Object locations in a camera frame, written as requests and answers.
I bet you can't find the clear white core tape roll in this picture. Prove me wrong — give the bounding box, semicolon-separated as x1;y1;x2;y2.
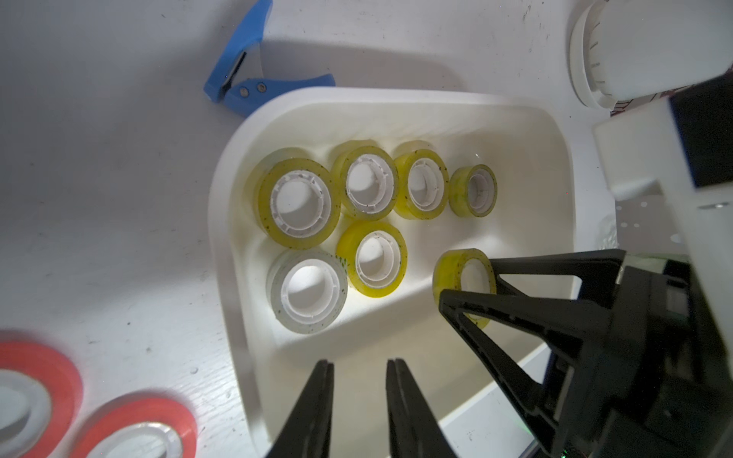
265;249;349;334

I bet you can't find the yellow core transparent tape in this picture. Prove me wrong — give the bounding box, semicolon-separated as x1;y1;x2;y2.
449;164;498;218

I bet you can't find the white utensil holder cup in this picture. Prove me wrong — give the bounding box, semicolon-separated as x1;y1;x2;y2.
569;0;732;111

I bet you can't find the blue plastic clip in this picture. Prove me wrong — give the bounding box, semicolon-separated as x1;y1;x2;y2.
203;0;336;118

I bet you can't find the red core tape roll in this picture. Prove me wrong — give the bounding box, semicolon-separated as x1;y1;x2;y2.
1;341;83;457
70;393;198;458

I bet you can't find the yellow core tape roll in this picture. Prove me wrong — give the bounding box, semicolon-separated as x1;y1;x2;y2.
394;149;449;219
335;221;408;298
244;147;341;250
433;248;497;305
331;144;399;221

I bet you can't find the white storage box tray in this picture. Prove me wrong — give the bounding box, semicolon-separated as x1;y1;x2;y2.
208;87;575;457

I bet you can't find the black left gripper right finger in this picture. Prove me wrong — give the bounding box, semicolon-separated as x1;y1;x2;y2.
386;359;456;457

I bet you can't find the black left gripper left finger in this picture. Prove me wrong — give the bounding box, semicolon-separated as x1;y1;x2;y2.
267;360;334;457

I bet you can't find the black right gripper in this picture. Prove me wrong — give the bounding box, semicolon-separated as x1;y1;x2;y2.
439;249;732;457

